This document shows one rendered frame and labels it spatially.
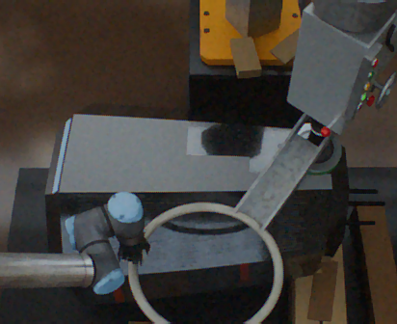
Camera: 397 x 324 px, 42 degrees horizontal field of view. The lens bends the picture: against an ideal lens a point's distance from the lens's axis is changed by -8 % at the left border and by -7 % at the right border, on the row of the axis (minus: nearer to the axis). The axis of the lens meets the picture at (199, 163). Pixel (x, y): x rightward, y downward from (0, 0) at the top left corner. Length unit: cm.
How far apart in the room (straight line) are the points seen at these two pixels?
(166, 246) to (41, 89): 176
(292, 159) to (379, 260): 106
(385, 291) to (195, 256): 110
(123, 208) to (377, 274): 161
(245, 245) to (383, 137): 153
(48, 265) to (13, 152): 201
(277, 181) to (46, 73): 208
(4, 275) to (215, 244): 99
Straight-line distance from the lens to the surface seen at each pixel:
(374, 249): 282
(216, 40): 254
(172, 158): 204
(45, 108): 341
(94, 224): 148
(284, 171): 189
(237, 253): 205
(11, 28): 401
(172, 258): 206
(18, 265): 128
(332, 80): 163
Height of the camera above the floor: 259
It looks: 58 degrees down
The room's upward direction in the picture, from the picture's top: straight up
